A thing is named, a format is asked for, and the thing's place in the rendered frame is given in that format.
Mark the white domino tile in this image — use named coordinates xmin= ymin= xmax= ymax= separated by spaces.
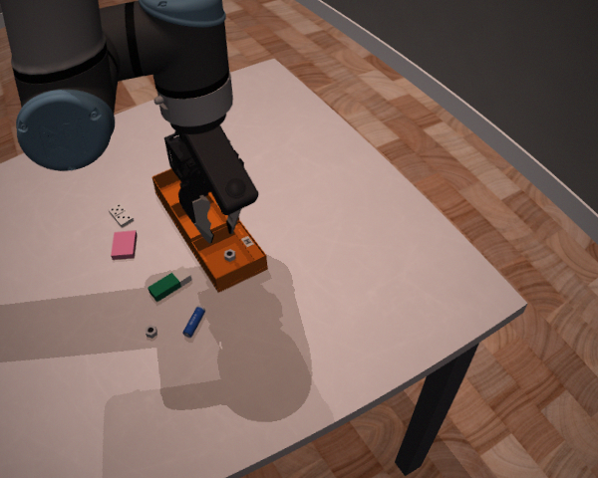
xmin=109 ymin=202 xmax=134 ymax=228

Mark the orange three-compartment bin rack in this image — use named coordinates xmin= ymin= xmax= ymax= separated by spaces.
xmin=152 ymin=169 xmax=268 ymax=293

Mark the blue aa battery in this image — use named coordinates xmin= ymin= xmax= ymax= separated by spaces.
xmin=183 ymin=306 xmax=205 ymax=338

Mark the green and white eraser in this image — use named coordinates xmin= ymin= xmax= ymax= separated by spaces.
xmin=148 ymin=266 xmax=192 ymax=302

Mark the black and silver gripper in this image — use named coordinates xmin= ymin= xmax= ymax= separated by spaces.
xmin=164 ymin=114 xmax=241 ymax=244

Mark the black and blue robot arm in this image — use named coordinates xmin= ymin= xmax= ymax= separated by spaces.
xmin=0 ymin=0 xmax=259 ymax=215

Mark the pink block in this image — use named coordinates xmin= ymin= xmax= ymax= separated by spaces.
xmin=111 ymin=230 xmax=137 ymax=260

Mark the grey hex nut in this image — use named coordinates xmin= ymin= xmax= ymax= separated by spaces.
xmin=146 ymin=325 xmax=157 ymax=338
xmin=224 ymin=249 xmax=235 ymax=262

